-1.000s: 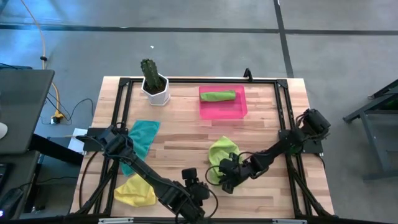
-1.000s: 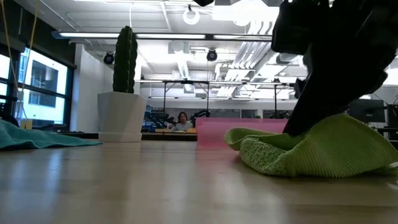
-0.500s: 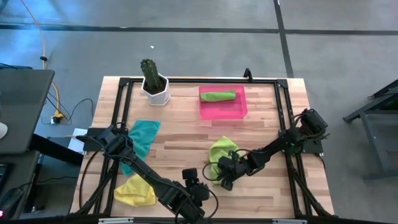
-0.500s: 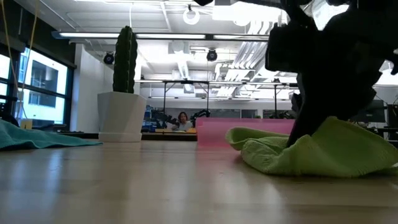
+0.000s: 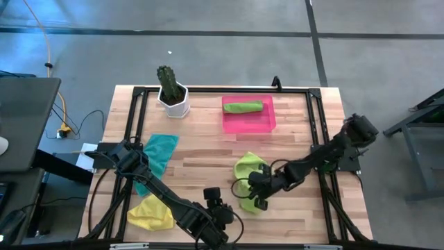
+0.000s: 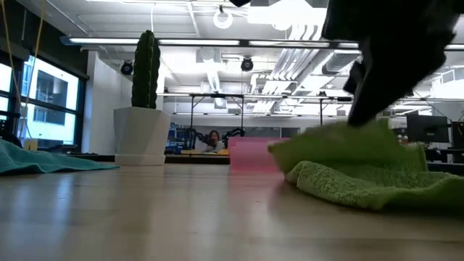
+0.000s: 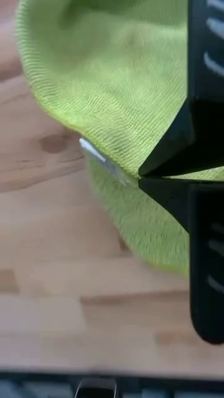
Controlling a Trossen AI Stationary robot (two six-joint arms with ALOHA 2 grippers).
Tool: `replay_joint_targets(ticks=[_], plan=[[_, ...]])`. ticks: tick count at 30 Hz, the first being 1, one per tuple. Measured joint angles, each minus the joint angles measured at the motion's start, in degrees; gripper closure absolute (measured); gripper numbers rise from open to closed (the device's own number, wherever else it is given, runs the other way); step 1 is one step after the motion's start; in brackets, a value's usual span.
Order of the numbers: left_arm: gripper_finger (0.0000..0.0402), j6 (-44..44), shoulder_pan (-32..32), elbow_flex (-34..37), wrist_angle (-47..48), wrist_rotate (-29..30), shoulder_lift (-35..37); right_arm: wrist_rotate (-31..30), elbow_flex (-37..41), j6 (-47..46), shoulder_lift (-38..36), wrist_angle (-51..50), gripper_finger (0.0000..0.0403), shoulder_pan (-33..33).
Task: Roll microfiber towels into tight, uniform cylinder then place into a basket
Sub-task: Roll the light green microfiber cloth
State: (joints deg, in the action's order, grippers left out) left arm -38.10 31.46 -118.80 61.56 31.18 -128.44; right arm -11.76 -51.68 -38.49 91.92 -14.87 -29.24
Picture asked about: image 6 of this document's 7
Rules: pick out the black computer monitor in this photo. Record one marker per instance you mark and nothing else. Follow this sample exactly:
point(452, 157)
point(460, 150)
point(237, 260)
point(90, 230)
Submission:
point(427, 128)
point(458, 134)

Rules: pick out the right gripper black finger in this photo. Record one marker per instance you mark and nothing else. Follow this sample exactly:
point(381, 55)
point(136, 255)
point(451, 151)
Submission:
point(377, 101)
point(353, 78)

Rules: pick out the lime green microfiber towel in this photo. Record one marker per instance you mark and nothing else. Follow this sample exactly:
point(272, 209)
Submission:
point(362, 181)

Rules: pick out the person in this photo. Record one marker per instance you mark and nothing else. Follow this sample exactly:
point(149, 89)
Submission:
point(214, 141)

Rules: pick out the black ceiling dome camera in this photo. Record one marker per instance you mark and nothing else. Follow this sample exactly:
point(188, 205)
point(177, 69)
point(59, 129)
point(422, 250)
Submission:
point(127, 67)
point(247, 64)

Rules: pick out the small yellow box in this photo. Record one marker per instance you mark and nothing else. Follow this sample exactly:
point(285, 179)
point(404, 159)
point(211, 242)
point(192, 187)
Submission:
point(30, 145)

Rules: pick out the black background robot arm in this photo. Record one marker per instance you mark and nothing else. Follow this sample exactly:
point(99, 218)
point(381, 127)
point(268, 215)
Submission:
point(192, 137)
point(233, 132)

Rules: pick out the black window frame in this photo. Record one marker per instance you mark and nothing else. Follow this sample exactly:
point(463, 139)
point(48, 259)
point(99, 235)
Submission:
point(81, 119)

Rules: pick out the teal microfiber towel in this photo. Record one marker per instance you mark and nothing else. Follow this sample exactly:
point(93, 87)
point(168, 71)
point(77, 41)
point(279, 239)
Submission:
point(43, 161)

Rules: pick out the long ceiling light bar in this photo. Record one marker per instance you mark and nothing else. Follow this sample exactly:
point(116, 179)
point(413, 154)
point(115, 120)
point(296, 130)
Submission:
point(181, 41)

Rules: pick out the pink translucent plastic basket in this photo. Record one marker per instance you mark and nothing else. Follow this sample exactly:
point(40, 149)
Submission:
point(250, 154)

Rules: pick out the black background rig frame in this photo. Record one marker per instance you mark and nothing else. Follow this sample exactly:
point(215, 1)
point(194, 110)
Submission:
point(217, 96)
point(320, 108)

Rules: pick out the white faceted plant pot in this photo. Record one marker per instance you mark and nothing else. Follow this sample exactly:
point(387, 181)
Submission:
point(141, 137)

